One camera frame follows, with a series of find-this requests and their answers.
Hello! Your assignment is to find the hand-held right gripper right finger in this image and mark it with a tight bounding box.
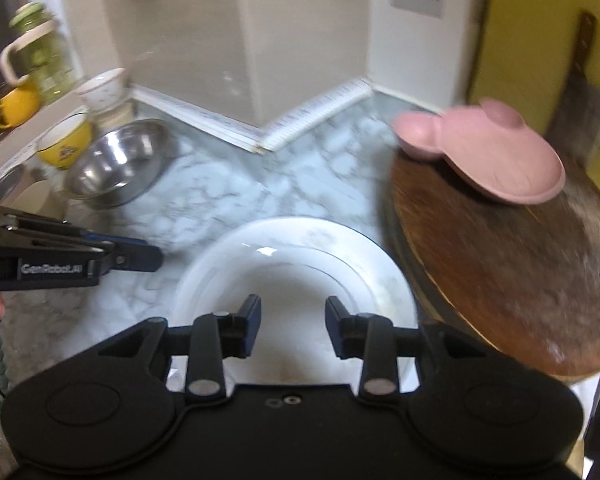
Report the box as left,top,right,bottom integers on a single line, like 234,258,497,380
325,295,486,401

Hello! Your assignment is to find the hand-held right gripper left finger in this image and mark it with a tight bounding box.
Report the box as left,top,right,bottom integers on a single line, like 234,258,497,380
97,294,263,401

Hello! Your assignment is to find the cleaver with wooden handle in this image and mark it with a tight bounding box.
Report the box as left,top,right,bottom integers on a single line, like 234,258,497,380
545,10,600,168

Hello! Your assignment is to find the large steel bowl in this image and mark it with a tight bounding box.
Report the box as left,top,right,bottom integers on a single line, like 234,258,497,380
64,119,174,209

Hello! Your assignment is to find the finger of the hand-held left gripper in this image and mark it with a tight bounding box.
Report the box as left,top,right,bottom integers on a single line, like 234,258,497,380
67,229,150,248
99,242,164,275

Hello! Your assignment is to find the green glass pitcher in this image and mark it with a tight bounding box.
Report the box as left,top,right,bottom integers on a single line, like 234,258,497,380
0,2,79,106

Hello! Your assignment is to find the white floral bowl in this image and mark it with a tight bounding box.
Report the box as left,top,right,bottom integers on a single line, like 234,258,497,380
75,67,129,114

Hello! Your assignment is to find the pink bear-shaped plate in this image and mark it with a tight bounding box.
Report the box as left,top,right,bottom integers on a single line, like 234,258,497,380
394,99,567,206

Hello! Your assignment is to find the white plate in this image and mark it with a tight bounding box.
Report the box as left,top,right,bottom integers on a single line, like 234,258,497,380
172,216,422,396

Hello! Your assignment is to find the yellow bowl with cartoon print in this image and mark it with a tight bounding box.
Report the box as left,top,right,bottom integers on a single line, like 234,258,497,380
36,112,95,171

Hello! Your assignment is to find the round wooden cutting board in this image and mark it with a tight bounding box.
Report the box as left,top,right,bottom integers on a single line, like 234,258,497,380
389,152,600,382

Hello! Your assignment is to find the yellow mug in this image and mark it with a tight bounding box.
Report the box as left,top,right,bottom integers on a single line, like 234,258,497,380
0,80,44,131

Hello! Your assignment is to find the clear plastic container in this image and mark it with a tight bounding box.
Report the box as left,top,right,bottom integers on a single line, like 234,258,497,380
92,100,139,134

